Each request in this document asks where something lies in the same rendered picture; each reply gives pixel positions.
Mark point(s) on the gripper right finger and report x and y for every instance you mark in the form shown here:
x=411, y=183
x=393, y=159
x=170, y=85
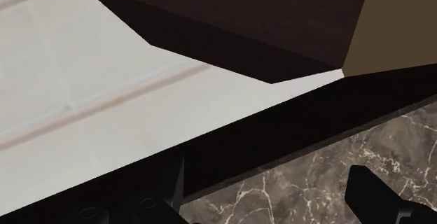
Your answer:
x=372, y=196

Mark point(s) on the dark brown robot stand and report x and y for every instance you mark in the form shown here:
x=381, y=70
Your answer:
x=239, y=15

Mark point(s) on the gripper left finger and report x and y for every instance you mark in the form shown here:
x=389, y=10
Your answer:
x=150, y=209

